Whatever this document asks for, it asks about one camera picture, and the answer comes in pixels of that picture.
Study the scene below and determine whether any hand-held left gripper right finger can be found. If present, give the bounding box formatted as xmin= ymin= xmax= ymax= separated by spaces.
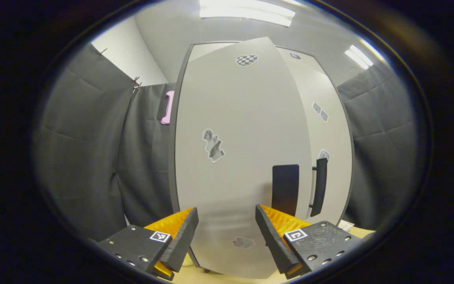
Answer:
xmin=255 ymin=204 xmax=363 ymax=280

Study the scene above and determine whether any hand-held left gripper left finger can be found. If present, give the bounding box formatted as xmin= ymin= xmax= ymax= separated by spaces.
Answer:
xmin=97 ymin=207 xmax=199 ymax=281

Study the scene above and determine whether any grey cabinet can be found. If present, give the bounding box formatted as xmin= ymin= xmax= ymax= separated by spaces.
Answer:
xmin=167 ymin=41 xmax=355 ymax=273

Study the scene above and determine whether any grey cabinet door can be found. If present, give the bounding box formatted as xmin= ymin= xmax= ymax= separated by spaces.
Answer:
xmin=175 ymin=37 xmax=313 ymax=280
xmin=286 ymin=59 xmax=354 ymax=225

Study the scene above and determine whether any small ceiling light panel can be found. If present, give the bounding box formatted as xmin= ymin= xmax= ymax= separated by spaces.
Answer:
xmin=344 ymin=45 xmax=374 ymax=70

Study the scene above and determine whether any large ceiling light panel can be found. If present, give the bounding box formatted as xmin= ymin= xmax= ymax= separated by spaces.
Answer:
xmin=199 ymin=0 xmax=296 ymax=27

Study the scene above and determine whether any black left door handle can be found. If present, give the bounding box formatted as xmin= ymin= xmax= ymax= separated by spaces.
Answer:
xmin=272 ymin=164 xmax=300 ymax=217

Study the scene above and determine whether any black door handle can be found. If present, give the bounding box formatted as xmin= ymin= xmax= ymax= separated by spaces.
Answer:
xmin=311 ymin=158 xmax=328 ymax=218
xmin=272 ymin=164 xmax=300 ymax=217

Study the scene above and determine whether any black right door handle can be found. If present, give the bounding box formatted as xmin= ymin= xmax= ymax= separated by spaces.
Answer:
xmin=311 ymin=158 xmax=328 ymax=218

